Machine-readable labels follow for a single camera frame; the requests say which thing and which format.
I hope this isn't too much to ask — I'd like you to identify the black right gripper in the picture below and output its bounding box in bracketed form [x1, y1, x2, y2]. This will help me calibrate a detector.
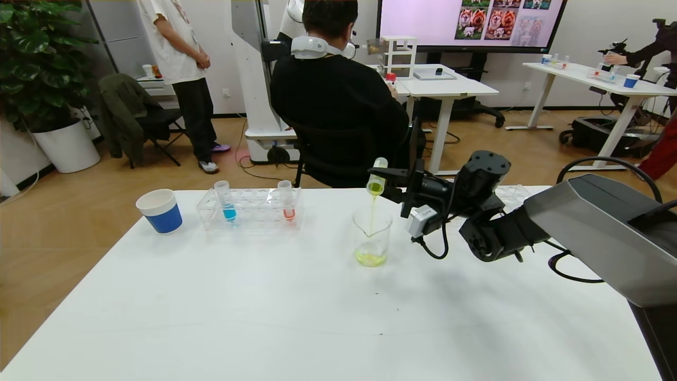
[367, 158, 454, 219]

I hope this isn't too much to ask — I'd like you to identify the yellow liquid test tube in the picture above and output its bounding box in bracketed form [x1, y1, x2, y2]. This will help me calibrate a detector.
[367, 157, 389, 197]

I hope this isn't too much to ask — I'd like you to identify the blue liquid test tube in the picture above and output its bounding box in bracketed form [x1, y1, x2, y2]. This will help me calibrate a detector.
[214, 180, 237, 223]

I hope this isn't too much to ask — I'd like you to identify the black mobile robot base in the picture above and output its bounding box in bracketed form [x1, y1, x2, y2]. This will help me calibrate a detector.
[560, 116, 659, 158]

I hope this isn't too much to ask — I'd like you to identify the black robot arm with gripper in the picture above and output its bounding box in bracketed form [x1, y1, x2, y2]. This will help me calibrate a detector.
[598, 38, 631, 58]

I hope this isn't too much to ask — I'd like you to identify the clear glass beaker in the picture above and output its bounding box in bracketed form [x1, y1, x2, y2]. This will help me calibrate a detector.
[352, 207, 393, 267]

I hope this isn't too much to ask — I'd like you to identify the red liquid test tube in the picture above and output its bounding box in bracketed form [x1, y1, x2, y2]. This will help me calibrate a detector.
[277, 180, 297, 222]

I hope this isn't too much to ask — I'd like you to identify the clear acrylic tube rack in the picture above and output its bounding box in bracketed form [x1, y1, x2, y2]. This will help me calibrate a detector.
[197, 187, 303, 232]
[495, 184, 532, 212]

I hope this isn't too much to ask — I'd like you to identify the small clear tube rack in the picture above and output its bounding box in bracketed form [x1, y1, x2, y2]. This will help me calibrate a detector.
[590, 63, 620, 83]
[541, 53, 572, 70]

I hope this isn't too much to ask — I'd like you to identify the black office chair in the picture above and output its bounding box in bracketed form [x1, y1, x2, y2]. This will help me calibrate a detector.
[288, 119, 426, 188]

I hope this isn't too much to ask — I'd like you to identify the seated person black sweater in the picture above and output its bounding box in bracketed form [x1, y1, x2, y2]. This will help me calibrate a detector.
[270, 0, 424, 188]

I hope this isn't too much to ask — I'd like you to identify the white height-adjustable desk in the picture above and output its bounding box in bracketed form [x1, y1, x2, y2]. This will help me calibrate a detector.
[505, 61, 677, 173]
[370, 63, 499, 177]

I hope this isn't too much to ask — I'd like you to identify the grey flat tray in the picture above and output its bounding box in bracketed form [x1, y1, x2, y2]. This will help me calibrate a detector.
[413, 69, 456, 81]

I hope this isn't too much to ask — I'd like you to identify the black display stand base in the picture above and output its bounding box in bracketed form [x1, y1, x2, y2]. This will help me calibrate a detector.
[423, 52, 506, 129]

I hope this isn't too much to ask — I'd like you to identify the white drawer organizer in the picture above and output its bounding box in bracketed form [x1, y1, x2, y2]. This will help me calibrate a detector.
[381, 36, 417, 79]

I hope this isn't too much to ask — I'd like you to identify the white neck headset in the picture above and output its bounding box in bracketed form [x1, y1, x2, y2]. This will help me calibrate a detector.
[290, 34, 356, 59]

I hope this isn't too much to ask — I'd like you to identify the large display screen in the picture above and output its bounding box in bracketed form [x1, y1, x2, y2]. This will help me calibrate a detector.
[377, 0, 568, 53]

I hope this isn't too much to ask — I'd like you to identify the tall white robot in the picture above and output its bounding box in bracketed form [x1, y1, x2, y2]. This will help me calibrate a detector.
[230, 0, 313, 165]

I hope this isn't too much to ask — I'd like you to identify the blue white paper cup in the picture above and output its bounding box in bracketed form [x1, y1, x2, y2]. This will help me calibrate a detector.
[136, 189, 184, 235]

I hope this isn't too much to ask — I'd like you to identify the black folding chair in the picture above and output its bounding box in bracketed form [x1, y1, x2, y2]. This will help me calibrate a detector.
[132, 106, 191, 168]

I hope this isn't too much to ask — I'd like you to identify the standing person white shirt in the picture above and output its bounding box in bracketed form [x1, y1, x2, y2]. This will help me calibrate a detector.
[136, 0, 232, 174]

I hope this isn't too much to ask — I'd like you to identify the white drawer cabinet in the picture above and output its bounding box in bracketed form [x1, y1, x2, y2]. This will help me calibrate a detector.
[135, 74, 175, 98]

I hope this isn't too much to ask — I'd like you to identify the person in red trousers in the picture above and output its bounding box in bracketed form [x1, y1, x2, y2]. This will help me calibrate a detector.
[603, 21, 677, 182]

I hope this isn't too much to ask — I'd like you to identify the dark green jacket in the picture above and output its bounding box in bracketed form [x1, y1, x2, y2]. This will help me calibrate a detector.
[98, 74, 164, 169]

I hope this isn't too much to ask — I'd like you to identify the white plant pot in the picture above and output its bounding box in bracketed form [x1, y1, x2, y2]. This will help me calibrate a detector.
[33, 119, 101, 174]

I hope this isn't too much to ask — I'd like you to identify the green leafy plant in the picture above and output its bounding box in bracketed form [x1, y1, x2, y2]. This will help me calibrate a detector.
[0, 0, 98, 133]

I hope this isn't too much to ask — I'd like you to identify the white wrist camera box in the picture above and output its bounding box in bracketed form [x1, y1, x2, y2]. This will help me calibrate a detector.
[406, 205, 441, 239]

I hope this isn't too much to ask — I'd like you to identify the black camera cable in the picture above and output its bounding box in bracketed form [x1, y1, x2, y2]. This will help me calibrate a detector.
[411, 233, 450, 260]

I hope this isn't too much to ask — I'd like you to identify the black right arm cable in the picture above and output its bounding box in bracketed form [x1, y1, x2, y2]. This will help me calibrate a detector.
[547, 156, 663, 284]

